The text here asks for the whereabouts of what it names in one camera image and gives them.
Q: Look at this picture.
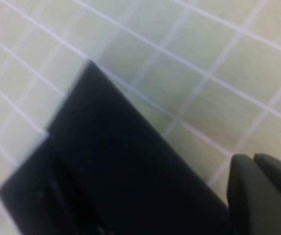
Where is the green checked tablecloth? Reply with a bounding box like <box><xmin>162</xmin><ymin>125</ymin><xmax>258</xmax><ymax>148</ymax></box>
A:
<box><xmin>0</xmin><ymin>0</ymin><xmax>281</xmax><ymax>235</ymax></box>

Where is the black printed glasses case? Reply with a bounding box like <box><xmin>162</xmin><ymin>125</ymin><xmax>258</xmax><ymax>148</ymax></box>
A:
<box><xmin>0</xmin><ymin>60</ymin><xmax>232</xmax><ymax>235</ymax></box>

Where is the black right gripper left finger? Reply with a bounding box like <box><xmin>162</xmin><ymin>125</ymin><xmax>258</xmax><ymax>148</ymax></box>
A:
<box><xmin>226</xmin><ymin>153</ymin><xmax>274</xmax><ymax>235</ymax></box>

